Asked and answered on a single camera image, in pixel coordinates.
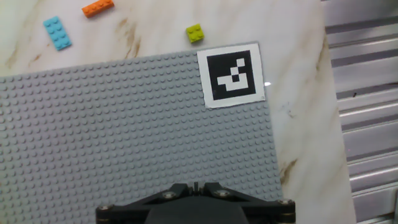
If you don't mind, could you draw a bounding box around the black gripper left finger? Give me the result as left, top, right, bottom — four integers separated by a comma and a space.
95, 182, 196, 224

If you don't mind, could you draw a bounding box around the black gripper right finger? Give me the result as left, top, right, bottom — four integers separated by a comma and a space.
201, 182, 296, 224

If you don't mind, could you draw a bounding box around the black white ArUco marker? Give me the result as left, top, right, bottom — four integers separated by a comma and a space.
197, 42, 266, 110

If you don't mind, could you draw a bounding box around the grey Lego baseplate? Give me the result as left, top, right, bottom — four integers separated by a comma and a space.
0, 42, 284, 224

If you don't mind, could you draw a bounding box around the small lime Lego brick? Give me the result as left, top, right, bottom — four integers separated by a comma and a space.
185, 23, 206, 44

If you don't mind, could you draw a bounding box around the cyan Lego brick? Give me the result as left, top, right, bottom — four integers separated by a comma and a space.
42, 16, 73, 52

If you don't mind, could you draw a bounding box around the orange Lego brick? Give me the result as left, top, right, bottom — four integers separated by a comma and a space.
81, 0, 116, 19

